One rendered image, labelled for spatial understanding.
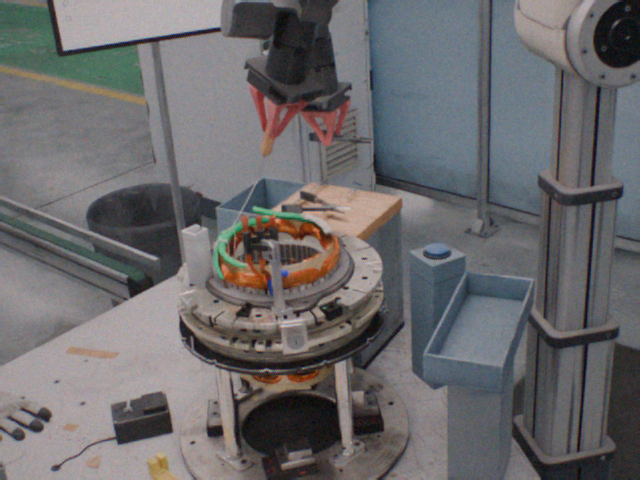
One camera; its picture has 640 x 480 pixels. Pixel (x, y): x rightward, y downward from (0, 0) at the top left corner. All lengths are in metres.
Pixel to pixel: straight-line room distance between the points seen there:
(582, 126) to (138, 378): 0.93
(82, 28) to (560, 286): 1.34
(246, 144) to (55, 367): 2.23
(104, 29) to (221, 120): 1.75
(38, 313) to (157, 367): 1.99
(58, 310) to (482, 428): 2.59
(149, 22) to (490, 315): 1.28
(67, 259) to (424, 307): 1.12
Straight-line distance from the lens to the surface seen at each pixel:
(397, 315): 1.80
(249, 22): 1.17
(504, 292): 1.44
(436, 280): 1.53
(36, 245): 2.52
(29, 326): 3.67
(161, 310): 1.98
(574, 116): 1.42
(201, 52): 3.97
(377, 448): 1.49
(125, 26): 2.32
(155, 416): 1.58
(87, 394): 1.75
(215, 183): 4.17
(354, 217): 1.63
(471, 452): 1.40
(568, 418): 1.66
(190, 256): 1.36
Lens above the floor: 1.74
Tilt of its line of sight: 26 degrees down
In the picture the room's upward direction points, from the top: 4 degrees counter-clockwise
